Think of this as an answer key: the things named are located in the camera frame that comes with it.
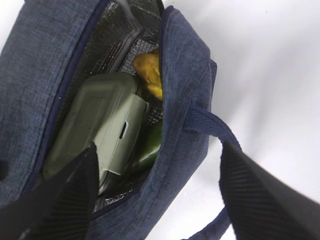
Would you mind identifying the green lidded lunch box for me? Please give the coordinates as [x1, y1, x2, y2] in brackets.
[42, 72, 148, 194]

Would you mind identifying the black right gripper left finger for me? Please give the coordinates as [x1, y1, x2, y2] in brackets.
[0, 143, 99, 240]

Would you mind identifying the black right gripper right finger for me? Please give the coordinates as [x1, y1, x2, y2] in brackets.
[219, 142, 320, 240]

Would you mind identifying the green cucumber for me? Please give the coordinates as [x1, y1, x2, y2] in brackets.
[131, 120, 163, 174]

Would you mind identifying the dark blue lunch bag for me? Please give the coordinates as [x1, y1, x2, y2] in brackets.
[0, 0, 237, 240]

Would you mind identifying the yellow squash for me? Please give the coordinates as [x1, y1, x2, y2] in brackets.
[132, 48, 163, 101]

